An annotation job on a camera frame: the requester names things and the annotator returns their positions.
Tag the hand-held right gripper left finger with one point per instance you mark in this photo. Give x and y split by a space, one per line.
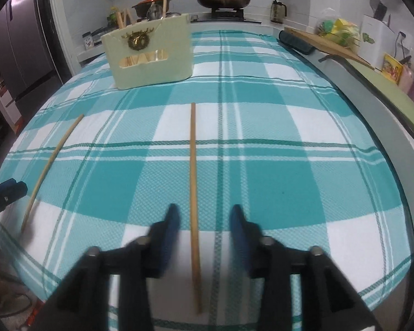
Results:
169 238

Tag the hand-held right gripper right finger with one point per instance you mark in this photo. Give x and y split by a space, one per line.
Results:
241 241

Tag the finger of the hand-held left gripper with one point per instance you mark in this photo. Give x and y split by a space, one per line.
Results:
3 184
18 190

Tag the wooden chopstick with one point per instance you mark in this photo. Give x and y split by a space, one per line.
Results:
51 160
194 179
164 7
119 20
128 19

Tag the cream utensil holder box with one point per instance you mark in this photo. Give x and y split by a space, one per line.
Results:
172 51

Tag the metal spoon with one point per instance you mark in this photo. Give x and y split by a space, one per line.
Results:
153 12

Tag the teal plaid tablecloth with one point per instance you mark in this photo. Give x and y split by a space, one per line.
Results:
262 165

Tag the grey refrigerator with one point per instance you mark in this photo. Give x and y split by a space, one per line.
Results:
24 41

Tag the white label jar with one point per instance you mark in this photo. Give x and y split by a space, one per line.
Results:
88 40

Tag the dark folded cloth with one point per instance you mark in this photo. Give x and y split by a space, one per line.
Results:
296 43

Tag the green mat with black edge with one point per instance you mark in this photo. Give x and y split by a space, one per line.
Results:
383 89

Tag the wooden cutting board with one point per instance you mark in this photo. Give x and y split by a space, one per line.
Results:
331 46

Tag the dark cooking pot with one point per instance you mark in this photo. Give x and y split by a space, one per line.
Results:
139 7

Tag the black gas stove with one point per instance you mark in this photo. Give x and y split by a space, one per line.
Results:
227 15

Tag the yellow printed packet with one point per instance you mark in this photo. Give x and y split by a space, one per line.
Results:
391 69

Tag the glass french press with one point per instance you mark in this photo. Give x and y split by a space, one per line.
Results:
277 10

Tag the pink bottle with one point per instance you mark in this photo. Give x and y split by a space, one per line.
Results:
409 77

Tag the bag of green yellow sponges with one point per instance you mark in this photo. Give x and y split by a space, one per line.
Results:
341 29

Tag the white appliance box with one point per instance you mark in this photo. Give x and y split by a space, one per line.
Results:
376 44

